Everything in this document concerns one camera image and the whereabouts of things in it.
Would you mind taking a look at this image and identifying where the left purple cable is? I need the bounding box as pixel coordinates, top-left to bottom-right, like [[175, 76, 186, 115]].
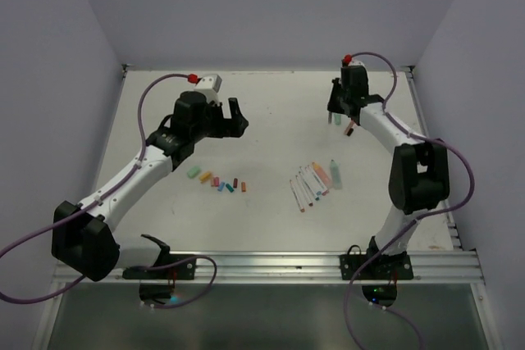
[[0, 73, 200, 306]]

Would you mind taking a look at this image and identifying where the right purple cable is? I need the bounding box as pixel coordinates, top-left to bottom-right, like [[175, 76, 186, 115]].
[[342, 51, 477, 285]]

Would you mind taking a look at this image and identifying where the purple cable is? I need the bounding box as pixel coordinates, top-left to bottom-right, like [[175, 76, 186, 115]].
[[0, 73, 200, 306], [342, 51, 477, 285]]

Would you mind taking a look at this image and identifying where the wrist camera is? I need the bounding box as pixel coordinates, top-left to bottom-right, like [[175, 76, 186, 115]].
[[341, 54, 365, 67], [194, 74, 222, 105]]

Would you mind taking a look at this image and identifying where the green highlighter cap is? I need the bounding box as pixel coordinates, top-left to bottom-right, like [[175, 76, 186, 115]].
[[186, 166, 201, 179]]

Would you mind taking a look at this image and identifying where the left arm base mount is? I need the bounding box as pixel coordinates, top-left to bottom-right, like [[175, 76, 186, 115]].
[[122, 254, 218, 310]]

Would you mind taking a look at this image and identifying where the red cap marker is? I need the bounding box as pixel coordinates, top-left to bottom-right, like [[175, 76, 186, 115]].
[[301, 167, 322, 198]]

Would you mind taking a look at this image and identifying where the aluminium rail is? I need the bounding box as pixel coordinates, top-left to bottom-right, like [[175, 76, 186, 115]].
[[52, 249, 487, 284]]

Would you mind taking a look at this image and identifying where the orange pink highlighter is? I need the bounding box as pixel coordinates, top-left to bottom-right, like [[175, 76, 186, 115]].
[[312, 161, 332, 189]]

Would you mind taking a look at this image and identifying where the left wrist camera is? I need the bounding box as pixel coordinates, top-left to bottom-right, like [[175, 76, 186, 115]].
[[194, 74, 222, 105]]

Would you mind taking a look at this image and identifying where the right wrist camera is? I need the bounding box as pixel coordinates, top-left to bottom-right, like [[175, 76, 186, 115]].
[[341, 54, 365, 67]]

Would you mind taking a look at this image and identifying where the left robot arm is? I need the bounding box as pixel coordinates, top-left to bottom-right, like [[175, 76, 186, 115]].
[[51, 91, 249, 282]]

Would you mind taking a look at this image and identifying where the black cap marker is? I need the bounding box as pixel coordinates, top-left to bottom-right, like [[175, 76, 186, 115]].
[[344, 120, 355, 136]]

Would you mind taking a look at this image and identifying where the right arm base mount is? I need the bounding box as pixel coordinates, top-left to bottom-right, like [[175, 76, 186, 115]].
[[339, 245, 414, 307]]

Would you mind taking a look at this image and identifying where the orange highlighter cap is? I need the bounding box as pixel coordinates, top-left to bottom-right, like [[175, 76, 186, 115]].
[[199, 171, 212, 183]]

